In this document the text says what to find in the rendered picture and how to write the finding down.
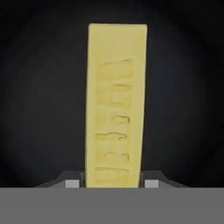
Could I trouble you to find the black pan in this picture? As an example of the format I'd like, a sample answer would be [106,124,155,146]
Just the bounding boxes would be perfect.
[0,0,224,189]

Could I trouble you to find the yellow butter stick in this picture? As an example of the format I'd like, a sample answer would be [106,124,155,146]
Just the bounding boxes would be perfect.
[84,23,149,189]

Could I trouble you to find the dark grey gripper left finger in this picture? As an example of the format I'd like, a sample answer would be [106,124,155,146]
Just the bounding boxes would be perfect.
[36,171,87,189]

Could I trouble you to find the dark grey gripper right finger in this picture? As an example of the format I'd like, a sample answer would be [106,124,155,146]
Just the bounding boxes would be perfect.
[139,170,187,189]

